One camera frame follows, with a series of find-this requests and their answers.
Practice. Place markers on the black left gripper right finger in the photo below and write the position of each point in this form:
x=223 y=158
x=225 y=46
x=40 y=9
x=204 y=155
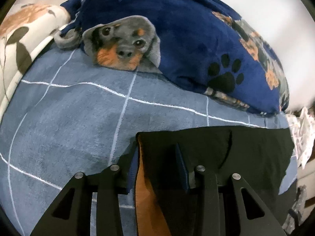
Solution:
x=233 y=208

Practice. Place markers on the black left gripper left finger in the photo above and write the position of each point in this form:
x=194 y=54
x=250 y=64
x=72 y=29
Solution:
x=70 y=212

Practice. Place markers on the black pants with orange lining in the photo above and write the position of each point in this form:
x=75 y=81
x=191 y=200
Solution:
x=165 y=185

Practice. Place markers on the blue grid pattern bedsheet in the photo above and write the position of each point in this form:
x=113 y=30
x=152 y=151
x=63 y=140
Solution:
x=69 y=115

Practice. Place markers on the white dotted cloth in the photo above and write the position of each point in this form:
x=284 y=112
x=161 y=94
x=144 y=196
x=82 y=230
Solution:
x=301 y=127

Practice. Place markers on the cream floral pillow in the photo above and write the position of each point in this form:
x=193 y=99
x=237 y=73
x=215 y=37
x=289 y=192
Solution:
x=24 y=35

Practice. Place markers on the navy dog print blanket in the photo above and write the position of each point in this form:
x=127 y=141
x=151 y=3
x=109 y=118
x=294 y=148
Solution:
x=202 y=46

